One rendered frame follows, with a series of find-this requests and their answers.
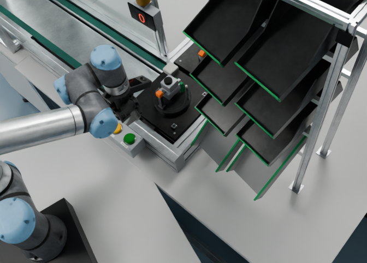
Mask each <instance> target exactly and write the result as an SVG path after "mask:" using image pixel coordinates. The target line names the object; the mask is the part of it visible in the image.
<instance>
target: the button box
mask: <svg viewBox="0 0 367 263"><path fill-rule="evenodd" d="M117 121H118V123H119V124H120V125H121V127H122V130H121V131H120V132H119V133H112V134H111V135H110V136H108V137H107V138H108V139H110V140H111V141H112V142H113V143H115V144H116V145H117V146H119V148H121V149H122V150H123V151H125V152H126V153H127V154H128V155H129V156H131V157H132V158H134V157H135V156H136V155H137V154H138V153H139V152H140V151H141V150H142V149H143V148H144V147H145V146H146V144H145V141H144V139H143V138H142V137H141V136H140V135H139V134H137V133H136V132H135V131H134V130H132V129H131V128H130V127H128V126H127V125H126V124H124V123H122V122H121V121H119V120H117ZM128 133H132V134H134V136H135V141H134V142H133V143H132V144H127V143H125V141H124V136H125V135H126V134H128Z"/></svg>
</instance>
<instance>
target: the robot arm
mask: <svg viewBox="0 0 367 263"><path fill-rule="evenodd" d="M90 58H91V60H90V61H88V62H87V63H85V64H84V65H82V66H80V67H78V68H76V69H74V70H73V71H71V72H69V73H68V74H64V75H63V76H61V77H60V78H59V79H57V80H56V81H55V82H54V88H55V90H56V91H57V93H58V94H59V96H60V97H61V99H62V100H63V102H64V103H65V104H66V105H69V104H73V105H72V106H67V107H62V108H59V109H54V110H49V111H44V112H39V113H34V114H31V115H25V116H21V117H16V118H11V119H6V120H2V121H0V155H3V154H7V153H10V152H15V151H19V150H22V149H25V148H30V147H34V146H38V145H42V144H46V143H49V142H53V141H57V140H61V139H65V138H69V137H72V136H76V135H80V134H83V133H88V132H90V134H91V135H93V136H94V137H95V138H100V139H103V138H106V137H108V136H110V135H111V134H112V133H113V132H114V131H115V130H116V128H117V126H118V121H117V120H119V121H121V122H122V123H123V122H124V121H126V120H127V119H128V118H129V119H128V121H127V123H126V125H130V124H131V123H133V122H134V121H137V120H138V119H139V118H140V117H141V115H142V113H143V111H142V109H141V107H140V105H139V102H138V100H137V98H136V97H135V96H134V93H135V92H139V91H141V90H144V89H147V88H149V87H151V84H152V81H151V80H150V79H148V78H146V77H145V76H143V75H141V76H137V77H134V78H132V79H128V77H127V75H126V72H125V69H124V67H123V64H122V59H121V57H120V56H119V54H118V52H117V50H116V49H115V48H114V47H113V46H111V45H100V46H97V47H96V48H94V50H93V51H92V52H91V56H90ZM101 86H103V87H104V89H105V91H106V92H104V93H103V94H102V95H101V94H100V92H99V91H98V90H97V89H98V88H100V87H101ZM0 240H2V241H4V242H6V243H10V244H12V245H14V246H16V247H18V248H20V249H21V251H22V253H23V254H24V256H25V257H26V258H28V259H30V260H32V261H34V262H47V261H50V260H52V259H53V258H55V257H56V256H58V255H59V253H60V252H61V251H62V249H63V248H64V246H65V244H66V241H67V228H66V226H65V224H64V222H63V221H62V220H60V219H59V218H58V217H56V216H54V215H51V214H42V213H40V212H39V211H38V210H37V209H36V207H35V205H34V203H33V200H32V198H31V196H30V194H29V192H28V190H27V188H26V185H25V183H24V181H23V179H22V176H21V172H20V171H19V169H18V168H17V167H16V166H15V165H14V164H13V163H11V162H9V161H6V160H5V161H1V160H0Z"/></svg>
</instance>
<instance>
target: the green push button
mask: <svg viewBox="0 0 367 263"><path fill-rule="evenodd" d="M124 141H125V143H127V144H132V143H133V142H134V141H135V136H134V134H132V133H128V134H126V135H125V136H124Z"/></svg>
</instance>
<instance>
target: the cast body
mask: <svg viewBox="0 0 367 263"><path fill-rule="evenodd" d="M180 82H181V80H180V79H176V78H174V77H172V76H171V75H168V76H167V77H165V78H164V79H163V80H162V81H161V86H162V88H160V89H159V90H160V91H162V90H165V91H166V93H165V94H164V95H163V96H164V97H165V98H167V99H168V100H170V99H171V98H172V97H173V96H174V95H175V94H176V93H177V92H178V91H179V90H180V89H181V87H180V84H179V83H180Z"/></svg>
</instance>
